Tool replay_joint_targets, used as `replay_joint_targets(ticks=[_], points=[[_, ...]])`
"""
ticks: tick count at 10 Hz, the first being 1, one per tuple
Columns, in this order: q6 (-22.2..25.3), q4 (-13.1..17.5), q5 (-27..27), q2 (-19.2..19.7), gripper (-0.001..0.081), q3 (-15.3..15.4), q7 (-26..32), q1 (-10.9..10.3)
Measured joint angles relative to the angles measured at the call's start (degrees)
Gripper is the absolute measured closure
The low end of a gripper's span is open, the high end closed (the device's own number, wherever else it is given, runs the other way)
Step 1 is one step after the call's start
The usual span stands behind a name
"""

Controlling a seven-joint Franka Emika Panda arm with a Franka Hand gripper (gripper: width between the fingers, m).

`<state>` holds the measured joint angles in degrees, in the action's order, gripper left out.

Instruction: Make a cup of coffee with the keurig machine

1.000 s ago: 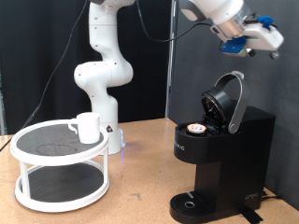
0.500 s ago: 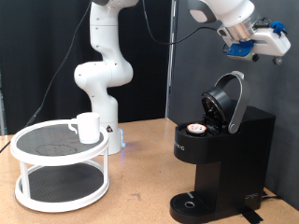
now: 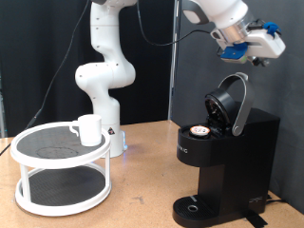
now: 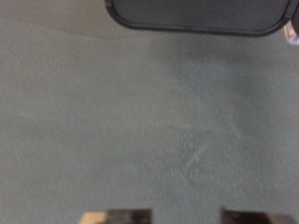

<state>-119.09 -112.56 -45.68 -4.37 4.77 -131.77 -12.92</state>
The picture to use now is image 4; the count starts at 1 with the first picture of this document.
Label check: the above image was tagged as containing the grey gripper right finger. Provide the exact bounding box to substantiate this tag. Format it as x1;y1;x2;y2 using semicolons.
220;206;295;224

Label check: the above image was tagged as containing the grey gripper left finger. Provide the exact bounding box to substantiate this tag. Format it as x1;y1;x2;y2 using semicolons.
78;208;154;224

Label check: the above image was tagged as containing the clear water tank black lid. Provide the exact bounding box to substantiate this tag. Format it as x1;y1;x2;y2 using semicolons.
104;0;299;47

